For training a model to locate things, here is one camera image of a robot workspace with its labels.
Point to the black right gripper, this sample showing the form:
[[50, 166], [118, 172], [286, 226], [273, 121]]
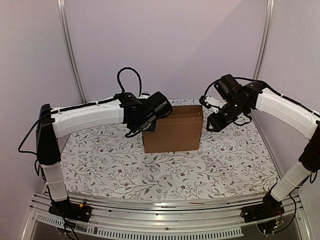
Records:
[[221, 120]]

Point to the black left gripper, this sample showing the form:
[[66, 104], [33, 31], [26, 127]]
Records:
[[153, 128]]

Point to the brown cardboard box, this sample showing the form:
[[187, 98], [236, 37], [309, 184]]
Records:
[[180, 131]]

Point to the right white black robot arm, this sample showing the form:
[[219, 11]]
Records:
[[231, 96]]

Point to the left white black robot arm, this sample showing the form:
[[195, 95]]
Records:
[[139, 114]]

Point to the white floral table cloth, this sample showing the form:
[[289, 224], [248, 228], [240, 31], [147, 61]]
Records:
[[100, 161]]

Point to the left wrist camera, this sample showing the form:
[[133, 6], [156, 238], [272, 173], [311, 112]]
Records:
[[144, 95]]

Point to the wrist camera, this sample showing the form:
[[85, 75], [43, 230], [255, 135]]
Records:
[[209, 102], [144, 95]]

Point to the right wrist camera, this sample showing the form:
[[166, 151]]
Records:
[[209, 102]]

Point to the small wooden stick on rail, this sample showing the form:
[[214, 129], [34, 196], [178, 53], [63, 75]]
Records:
[[197, 203]]

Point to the aluminium front rail frame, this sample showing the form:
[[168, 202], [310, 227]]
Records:
[[126, 219]]

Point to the right aluminium corner post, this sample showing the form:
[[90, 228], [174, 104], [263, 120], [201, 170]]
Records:
[[270, 5]]

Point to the aluminium corner post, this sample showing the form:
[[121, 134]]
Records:
[[270, 5], [61, 6]]

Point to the left aluminium corner post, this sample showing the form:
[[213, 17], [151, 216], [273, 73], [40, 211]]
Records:
[[61, 6]]

